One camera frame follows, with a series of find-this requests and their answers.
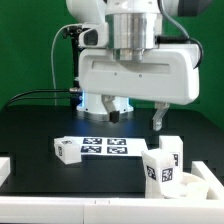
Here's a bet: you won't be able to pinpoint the black camera stand pole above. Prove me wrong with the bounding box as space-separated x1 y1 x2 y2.
71 38 82 111

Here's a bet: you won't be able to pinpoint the black camera on stand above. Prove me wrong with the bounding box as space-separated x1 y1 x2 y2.
62 23 96 39

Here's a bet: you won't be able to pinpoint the grey camera cable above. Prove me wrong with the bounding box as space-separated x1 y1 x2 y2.
50 23 80 107

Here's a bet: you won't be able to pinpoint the white left rail block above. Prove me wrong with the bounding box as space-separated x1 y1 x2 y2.
0 157 11 187

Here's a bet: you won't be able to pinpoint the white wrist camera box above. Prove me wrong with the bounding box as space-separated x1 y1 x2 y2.
79 22 109 48

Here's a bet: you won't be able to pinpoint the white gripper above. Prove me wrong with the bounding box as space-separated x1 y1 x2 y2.
79 44 199 131

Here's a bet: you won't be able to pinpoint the white marker sheet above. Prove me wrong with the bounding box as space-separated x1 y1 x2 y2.
65 136 148 157

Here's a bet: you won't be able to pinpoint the white round stool seat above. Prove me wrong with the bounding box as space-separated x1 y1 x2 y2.
146 171 210 200

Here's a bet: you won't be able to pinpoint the white front rail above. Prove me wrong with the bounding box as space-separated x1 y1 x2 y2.
0 197 224 224

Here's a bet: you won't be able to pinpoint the black base cables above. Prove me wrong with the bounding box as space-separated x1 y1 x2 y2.
2 87 83 110

